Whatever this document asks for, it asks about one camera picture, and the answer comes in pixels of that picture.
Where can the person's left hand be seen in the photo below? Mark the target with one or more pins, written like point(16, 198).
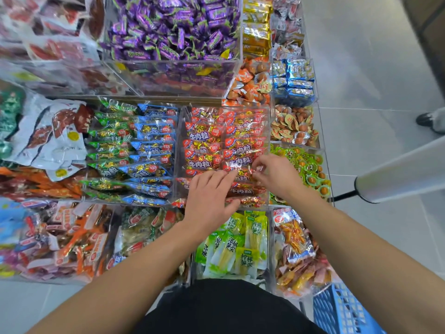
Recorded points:
point(208, 203)

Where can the person's right hand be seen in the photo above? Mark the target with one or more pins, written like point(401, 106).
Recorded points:
point(279, 177)

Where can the beef cube packets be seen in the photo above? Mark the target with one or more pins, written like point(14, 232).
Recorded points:
point(215, 139)

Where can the row of blue beef packets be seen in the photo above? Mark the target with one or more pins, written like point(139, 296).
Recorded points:
point(153, 135)

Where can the row of green beef packets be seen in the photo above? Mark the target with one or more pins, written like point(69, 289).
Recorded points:
point(111, 135)

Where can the clear acrylic snack shelves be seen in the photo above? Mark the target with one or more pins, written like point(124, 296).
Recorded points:
point(174, 83)

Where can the blue plastic shopping basket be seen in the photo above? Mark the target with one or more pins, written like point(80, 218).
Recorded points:
point(344, 313)

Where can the person's right forearm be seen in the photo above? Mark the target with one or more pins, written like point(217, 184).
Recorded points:
point(375, 267)

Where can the person's left forearm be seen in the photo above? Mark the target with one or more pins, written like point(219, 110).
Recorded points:
point(104, 285)

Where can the person's black clothing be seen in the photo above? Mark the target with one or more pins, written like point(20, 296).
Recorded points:
point(229, 308)

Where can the pile of green egg packets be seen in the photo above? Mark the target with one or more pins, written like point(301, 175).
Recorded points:
point(309, 167)

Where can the pile of lime green packets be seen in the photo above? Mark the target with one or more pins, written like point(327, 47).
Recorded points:
point(233, 250)

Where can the pile of orange brown packets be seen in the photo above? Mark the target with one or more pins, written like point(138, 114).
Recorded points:
point(292, 125)

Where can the black pole rod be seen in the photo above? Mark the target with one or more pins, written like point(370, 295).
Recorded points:
point(342, 197)

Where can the pile of beige packets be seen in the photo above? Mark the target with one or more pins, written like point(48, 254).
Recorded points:
point(139, 233)

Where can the pile of pink-label meat packets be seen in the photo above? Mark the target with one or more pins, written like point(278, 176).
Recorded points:
point(299, 254)

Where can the pile of blue orange packets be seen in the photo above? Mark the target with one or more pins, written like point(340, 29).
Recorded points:
point(295, 80)

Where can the pile of red brown packets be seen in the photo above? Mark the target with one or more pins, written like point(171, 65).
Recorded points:
point(69, 240)

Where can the pile of gold candy packets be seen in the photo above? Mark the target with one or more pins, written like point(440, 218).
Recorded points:
point(257, 27)

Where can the pile of white meat packets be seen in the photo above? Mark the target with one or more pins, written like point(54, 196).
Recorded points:
point(55, 135)

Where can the pile of dark orange packets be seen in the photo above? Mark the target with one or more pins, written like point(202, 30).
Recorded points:
point(38, 184)

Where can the pile of purple candies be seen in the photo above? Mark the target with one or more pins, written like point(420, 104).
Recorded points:
point(174, 27)

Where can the blue toy candy packet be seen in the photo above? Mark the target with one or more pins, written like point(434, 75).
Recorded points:
point(12, 226)

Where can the wooden cabinet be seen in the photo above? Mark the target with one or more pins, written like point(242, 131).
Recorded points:
point(430, 27)

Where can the green vacuum packet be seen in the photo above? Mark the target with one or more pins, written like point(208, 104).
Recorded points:
point(10, 118)

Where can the pile of red sausage packets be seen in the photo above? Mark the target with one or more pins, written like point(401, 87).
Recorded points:
point(55, 38)

